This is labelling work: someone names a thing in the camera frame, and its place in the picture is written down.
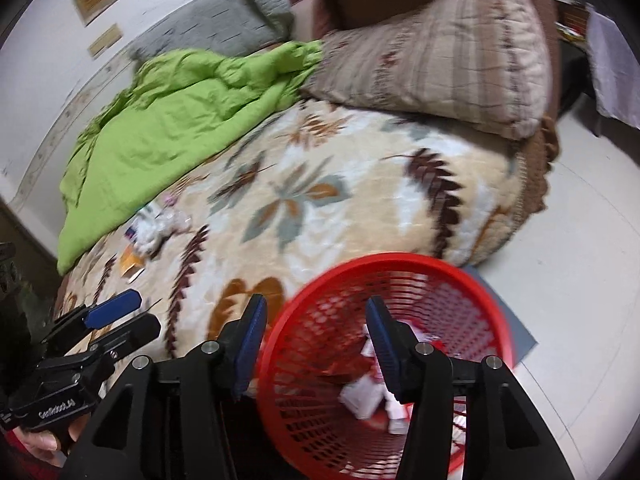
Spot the green quilt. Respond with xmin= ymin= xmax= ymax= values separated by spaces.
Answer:
xmin=57 ymin=39 xmax=326 ymax=276

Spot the grey quilted pillow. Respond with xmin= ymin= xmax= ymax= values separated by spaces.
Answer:
xmin=127 ymin=0 xmax=296 ymax=61

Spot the grey floor mat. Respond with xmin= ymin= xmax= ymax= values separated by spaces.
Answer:
xmin=467 ymin=265 xmax=540 ymax=366

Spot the red plastic mesh basket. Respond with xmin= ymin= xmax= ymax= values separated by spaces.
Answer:
xmin=255 ymin=254 xmax=513 ymax=480

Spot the black table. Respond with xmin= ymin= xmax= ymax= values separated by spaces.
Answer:
xmin=552 ymin=40 xmax=601 ymax=136

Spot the torn white medicine box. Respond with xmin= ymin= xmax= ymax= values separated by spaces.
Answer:
xmin=339 ymin=374 xmax=390 ymax=419

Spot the dark wooden cabinet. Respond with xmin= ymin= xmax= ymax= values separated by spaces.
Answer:
xmin=0 ymin=195 xmax=68 ymax=356

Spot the person's left hand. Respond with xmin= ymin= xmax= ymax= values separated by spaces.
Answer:
xmin=15 ymin=407 xmax=96 ymax=461

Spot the small framed wall picture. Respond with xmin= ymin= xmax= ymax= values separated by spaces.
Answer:
xmin=87 ymin=23 xmax=124 ymax=59

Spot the orange cardboard box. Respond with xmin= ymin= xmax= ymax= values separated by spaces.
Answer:
xmin=120 ymin=247 xmax=148 ymax=278

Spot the clear plastic wrapper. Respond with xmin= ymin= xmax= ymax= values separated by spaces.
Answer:
xmin=157 ymin=207 xmax=193 ymax=233

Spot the leaf print fleece blanket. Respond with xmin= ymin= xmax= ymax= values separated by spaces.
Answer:
xmin=52 ymin=97 xmax=561 ymax=361

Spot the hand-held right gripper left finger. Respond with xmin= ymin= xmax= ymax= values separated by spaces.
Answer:
xmin=60 ymin=294 xmax=268 ymax=480

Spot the white tablecloth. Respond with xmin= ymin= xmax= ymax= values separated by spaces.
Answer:
xmin=585 ymin=5 xmax=640 ymax=128

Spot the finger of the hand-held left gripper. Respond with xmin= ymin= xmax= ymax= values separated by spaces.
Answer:
xmin=90 ymin=314 xmax=162 ymax=361
xmin=50 ymin=289 xmax=143 ymax=356

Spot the brown patterned pillow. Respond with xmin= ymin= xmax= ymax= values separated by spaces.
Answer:
xmin=299 ymin=0 xmax=553 ymax=141

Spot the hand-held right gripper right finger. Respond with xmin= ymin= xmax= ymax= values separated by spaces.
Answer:
xmin=365 ymin=296 xmax=576 ymax=480

